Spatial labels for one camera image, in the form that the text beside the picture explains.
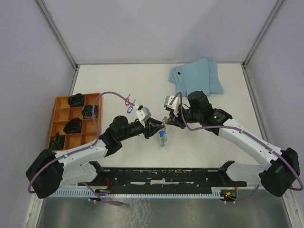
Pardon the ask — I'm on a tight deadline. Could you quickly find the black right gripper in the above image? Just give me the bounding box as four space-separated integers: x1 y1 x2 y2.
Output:
166 104 202 129

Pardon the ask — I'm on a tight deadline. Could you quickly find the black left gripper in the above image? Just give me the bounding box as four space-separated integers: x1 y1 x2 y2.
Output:
119 117 165 141

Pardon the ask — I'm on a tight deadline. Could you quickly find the key with blue tag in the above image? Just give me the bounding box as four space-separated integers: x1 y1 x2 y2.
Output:
159 131 166 138
126 100 136 114

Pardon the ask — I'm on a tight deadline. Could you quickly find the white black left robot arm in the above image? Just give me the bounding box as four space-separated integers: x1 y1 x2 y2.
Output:
26 116 164 199

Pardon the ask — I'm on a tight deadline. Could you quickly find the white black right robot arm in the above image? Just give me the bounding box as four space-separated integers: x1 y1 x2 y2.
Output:
164 91 304 197

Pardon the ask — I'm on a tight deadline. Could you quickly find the key with red tag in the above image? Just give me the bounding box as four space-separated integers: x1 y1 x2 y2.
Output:
125 94 131 106

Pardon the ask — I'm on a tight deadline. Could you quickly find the light blue folded cloth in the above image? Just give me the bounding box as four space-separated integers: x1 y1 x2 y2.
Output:
168 58 224 97

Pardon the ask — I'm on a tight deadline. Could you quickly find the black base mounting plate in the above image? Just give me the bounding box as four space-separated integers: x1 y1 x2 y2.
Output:
88 167 247 187

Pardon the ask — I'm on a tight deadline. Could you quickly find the orange compartment tray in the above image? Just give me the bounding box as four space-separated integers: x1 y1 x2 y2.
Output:
48 93 102 152

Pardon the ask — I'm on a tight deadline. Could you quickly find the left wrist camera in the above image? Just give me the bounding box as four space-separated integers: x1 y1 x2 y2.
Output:
135 105 151 124

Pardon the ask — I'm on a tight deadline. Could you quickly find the green blue coiled strap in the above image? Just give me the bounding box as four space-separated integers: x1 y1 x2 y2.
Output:
82 104 99 119

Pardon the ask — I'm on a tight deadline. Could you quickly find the white slotted cable duct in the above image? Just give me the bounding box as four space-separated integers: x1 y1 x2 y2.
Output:
52 187 226 198

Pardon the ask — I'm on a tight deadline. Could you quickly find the black coiled strap bottom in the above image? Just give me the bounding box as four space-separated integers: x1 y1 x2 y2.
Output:
63 118 83 133

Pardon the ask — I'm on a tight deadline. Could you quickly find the black coiled strap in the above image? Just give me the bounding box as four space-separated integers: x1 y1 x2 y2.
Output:
68 94 85 106
63 118 83 133
49 133 66 150

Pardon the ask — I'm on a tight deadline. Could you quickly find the black coiled strap top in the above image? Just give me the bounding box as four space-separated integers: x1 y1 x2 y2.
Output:
68 94 85 106

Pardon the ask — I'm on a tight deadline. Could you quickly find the aluminium frame rail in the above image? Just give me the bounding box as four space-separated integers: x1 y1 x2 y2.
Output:
241 0 304 170

